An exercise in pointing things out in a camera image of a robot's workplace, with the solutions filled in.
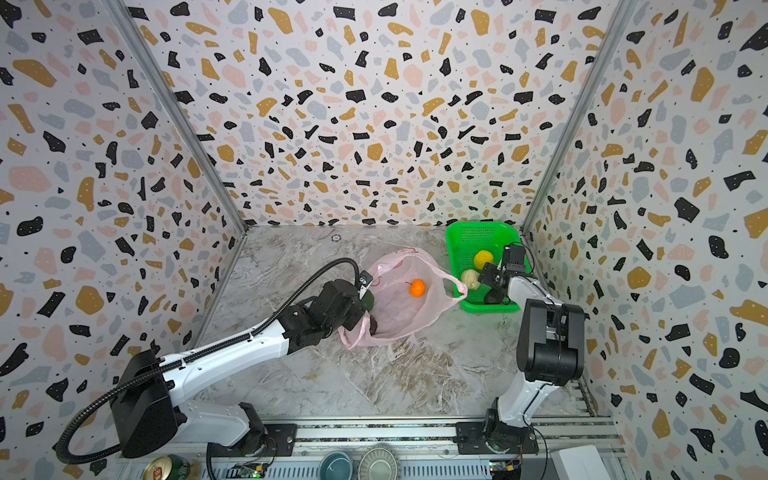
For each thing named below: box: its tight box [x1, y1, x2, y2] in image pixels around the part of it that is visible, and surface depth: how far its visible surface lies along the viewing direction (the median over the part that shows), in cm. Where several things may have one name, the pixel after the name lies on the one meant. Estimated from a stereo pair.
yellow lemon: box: [474, 250, 494, 270], surface depth 108 cm
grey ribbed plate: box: [357, 447, 399, 480], surface depth 72 cm
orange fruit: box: [409, 279, 427, 298], surface depth 101 cm
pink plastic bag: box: [339, 247, 468, 349], surface depth 94 cm
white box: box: [549, 444, 611, 480], surface depth 69 cm
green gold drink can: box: [143, 454, 191, 480], surface depth 63 cm
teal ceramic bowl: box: [318, 451, 353, 480], surface depth 71 cm
